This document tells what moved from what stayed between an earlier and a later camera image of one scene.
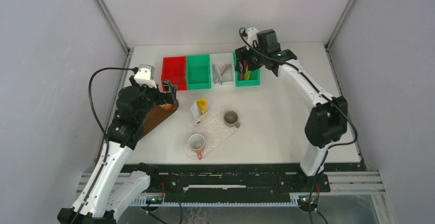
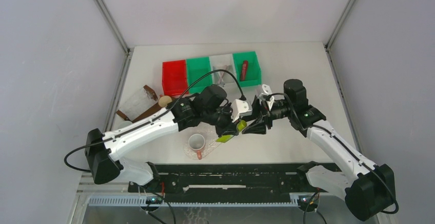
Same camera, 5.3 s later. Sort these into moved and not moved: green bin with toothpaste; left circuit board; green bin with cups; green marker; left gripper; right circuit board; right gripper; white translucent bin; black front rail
Moved: left gripper; green marker; right gripper
Not moved: green bin with cups; black front rail; white translucent bin; right circuit board; left circuit board; green bin with toothpaste
